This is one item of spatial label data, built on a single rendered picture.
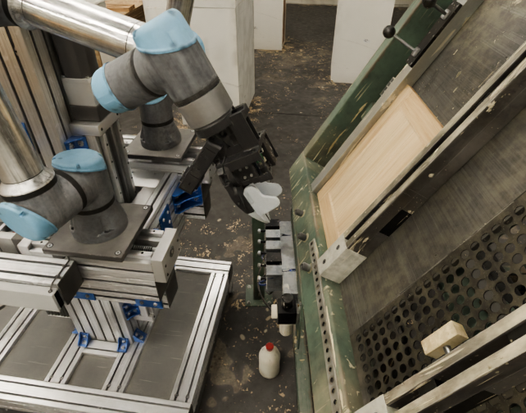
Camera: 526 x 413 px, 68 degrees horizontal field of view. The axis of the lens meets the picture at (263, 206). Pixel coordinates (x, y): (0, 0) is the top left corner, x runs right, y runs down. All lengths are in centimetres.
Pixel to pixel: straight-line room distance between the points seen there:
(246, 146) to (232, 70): 297
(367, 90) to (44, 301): 127
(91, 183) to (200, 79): 55
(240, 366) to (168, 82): 164
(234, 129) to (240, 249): 196
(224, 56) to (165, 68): 298
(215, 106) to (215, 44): 296
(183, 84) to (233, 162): 13
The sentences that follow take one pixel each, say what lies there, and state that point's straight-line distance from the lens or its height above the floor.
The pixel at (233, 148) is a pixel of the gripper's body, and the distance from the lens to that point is 61.
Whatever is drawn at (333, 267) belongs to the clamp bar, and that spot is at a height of 95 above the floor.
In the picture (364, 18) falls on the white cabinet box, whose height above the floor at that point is 73.
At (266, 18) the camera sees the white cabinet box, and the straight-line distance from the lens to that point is 614.
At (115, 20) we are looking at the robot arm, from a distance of 79.
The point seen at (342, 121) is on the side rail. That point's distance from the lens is 162.
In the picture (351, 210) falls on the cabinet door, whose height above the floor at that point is 101.
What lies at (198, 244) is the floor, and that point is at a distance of 258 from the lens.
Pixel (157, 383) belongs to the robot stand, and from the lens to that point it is 181.
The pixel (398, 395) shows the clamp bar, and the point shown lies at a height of 106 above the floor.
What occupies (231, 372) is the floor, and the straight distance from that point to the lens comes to 202.
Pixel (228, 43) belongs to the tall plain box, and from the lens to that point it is 350.
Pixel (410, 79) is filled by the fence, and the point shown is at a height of 133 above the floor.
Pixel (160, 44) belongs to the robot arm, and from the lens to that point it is 56.
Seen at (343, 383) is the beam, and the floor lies 90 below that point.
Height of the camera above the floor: 176
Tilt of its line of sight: 38 degrees down
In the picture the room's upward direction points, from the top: straight up
